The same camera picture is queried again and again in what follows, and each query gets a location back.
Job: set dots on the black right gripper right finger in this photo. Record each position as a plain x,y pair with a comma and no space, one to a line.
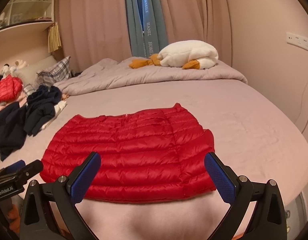
268,218

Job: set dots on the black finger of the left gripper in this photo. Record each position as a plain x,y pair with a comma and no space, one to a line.
31,168

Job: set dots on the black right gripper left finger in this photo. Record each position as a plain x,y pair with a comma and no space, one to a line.
37,218

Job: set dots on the red down puffer jacket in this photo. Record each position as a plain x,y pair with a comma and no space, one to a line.
153,155

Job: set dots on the dark navy clothes pile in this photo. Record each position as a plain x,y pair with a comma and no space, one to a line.
17,122

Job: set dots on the folded red puffer jacket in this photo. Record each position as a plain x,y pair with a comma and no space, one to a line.
10,87

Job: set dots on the small white plush toy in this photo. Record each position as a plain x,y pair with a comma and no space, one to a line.
14,69

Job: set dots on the plaid grey pillow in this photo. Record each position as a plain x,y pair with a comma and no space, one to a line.
57,73

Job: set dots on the yellow tassel hanging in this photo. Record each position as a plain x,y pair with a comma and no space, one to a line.
54,38

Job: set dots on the grey folded duvet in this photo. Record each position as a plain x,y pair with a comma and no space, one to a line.
144,76

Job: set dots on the pink curtain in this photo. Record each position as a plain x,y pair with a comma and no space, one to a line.
92,30

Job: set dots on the white goose plush toy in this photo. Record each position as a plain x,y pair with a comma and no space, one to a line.
190,54

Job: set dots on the blue grey curtain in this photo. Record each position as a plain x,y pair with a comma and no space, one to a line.
146,27

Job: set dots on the cream wall shelf unit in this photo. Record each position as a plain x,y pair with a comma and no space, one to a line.
21,16

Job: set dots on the white wall power strip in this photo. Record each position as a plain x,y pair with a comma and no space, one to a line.
297,40

